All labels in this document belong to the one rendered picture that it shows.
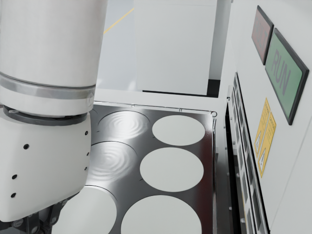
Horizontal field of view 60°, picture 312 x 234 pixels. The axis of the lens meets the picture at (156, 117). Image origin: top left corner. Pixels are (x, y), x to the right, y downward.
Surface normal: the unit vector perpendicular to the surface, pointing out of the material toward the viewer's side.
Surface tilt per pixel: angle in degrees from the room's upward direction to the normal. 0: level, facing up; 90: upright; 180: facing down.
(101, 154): 0
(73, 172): 94
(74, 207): 1
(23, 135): 80
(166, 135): 0
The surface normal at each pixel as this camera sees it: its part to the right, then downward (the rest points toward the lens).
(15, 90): -0.33, 0.19
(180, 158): 0.00, -0.84
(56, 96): 0.46, 0.33
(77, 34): 0.70, 0.33
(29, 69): 0.03, 0.28
